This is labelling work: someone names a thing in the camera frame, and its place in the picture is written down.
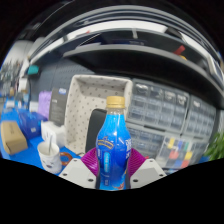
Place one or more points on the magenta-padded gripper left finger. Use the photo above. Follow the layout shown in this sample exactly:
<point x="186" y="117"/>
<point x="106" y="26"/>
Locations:
<point x="78" y="171"/>

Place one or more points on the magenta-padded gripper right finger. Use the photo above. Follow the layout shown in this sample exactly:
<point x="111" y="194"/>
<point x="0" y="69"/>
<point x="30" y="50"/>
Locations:
<point x="148" y="171"/>

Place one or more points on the blue drink bottle gold cap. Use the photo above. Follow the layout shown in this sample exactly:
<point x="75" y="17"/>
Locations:
<point x="113" y="143"/>

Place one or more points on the white skull-face mug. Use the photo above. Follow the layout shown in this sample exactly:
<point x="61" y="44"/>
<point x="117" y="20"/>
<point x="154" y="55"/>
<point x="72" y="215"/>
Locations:
<point x="50" y="160"/>

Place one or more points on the black flat pad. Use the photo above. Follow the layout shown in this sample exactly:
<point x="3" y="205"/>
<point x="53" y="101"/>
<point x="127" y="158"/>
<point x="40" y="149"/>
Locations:
<point x="95" y="130"/>

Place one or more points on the small white box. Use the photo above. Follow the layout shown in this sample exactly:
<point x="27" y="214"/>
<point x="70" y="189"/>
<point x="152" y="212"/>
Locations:
<point x="53" y="131"/>

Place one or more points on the dark blue box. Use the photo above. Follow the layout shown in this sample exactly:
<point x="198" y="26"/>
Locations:
<point x="30" y="125"/>

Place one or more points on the tall dark grey carton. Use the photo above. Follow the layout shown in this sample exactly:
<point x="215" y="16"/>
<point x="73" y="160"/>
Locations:
<point x="59" y="106"/>

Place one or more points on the white dotted storage tray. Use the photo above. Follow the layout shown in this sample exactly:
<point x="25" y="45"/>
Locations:
<point x="83" y="100"/>

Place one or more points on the green potted plant white pot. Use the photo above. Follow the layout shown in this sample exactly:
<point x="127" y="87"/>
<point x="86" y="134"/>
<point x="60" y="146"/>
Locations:
<point x="216" y="146"/>

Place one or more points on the brown cardboard box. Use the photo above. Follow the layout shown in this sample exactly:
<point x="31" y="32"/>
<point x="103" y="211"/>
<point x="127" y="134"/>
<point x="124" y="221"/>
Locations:
<point x="13" y="138"/>

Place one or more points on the teal bin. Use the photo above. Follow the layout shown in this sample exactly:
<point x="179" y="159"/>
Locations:
<point x="33" y="70"/>

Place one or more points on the black shelf unit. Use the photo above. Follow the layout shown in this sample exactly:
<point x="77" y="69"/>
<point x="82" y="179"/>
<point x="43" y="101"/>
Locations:
<point x="133" y="56"/>

